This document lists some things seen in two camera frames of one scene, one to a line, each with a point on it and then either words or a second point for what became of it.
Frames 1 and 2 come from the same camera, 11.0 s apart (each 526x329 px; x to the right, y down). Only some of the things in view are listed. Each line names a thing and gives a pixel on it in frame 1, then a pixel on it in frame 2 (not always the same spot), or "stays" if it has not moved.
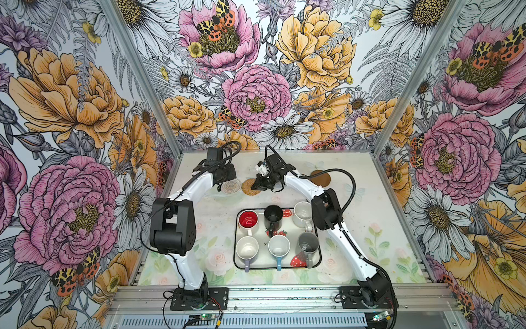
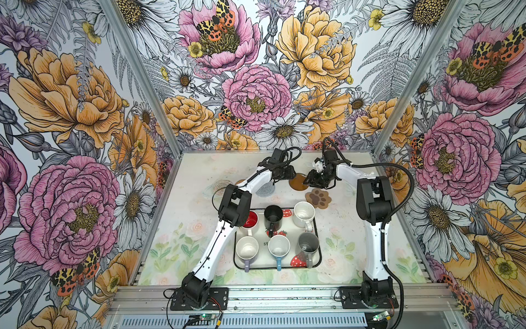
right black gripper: x=259 y=184 -> x=313 y=179
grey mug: x=309 y=243 stays
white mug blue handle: x=279 y=246 stays
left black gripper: x=232 y=173 -> x=290 y=173
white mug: x=302 y=216 stays
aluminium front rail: x=161 y=295 stays
